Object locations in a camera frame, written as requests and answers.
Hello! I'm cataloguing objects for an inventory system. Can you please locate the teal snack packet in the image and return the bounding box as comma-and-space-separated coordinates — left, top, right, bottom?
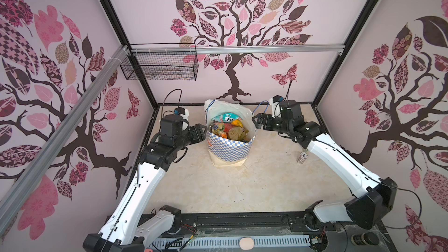
212, 112, 241, 123

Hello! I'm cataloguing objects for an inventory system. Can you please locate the blue checkered paper bag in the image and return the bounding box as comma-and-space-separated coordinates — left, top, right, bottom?
204, 99, 257, 168

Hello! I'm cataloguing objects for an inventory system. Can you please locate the gold candy bag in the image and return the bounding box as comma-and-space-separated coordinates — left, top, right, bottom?
210, 122, 251, 142

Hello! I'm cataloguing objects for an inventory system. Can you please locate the yellow snack packet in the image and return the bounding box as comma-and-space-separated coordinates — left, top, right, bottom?
231, 119, 244, 128

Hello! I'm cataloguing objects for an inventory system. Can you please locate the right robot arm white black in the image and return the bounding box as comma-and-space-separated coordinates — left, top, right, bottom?
252, 97, 397, 231

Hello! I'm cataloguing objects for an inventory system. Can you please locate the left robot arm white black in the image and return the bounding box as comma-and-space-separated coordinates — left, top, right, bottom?
83, 114, 207, 252

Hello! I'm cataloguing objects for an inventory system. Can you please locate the small clear wrapped candy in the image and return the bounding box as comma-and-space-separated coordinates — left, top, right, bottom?
296, 152, 308, 164

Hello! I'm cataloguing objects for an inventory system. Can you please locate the beige round sticker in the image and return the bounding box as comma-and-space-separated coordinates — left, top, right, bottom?
239, 237, 255, 251

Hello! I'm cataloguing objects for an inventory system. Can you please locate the black round knob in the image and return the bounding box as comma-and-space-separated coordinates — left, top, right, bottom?
351, 232, 379, 246

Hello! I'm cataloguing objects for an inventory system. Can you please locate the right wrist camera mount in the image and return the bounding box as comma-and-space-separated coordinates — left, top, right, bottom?
269, 95, 284, 118

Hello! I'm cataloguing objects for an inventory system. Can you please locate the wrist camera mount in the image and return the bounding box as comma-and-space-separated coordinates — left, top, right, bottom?
173, 106, 190, 120
269, 95, 284, 118

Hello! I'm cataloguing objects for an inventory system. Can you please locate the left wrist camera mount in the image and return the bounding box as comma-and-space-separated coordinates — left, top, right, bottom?
173, 106, 190, 120

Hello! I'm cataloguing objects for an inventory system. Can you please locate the black wire basket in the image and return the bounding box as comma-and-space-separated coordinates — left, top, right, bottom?
120, 42, 199, 81

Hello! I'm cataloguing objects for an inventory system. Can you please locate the aluminium rail back wall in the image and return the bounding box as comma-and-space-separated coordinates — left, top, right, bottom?
131, 44, 345, 54

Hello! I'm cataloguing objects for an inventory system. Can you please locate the aluminium rail wall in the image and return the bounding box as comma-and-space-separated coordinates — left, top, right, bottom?
131, 44, 345, 54
1, 45, 129, 233

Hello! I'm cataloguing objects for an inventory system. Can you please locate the white slotted cable duct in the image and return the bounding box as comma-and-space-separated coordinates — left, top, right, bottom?
148, 235, 311, 251

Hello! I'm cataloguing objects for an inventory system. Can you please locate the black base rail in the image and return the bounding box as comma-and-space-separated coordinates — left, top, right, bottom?
147, 211, 397, 252

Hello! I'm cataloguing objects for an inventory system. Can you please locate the aluminium rail left wall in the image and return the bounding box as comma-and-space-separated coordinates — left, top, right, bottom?
1, 45, 129, 233

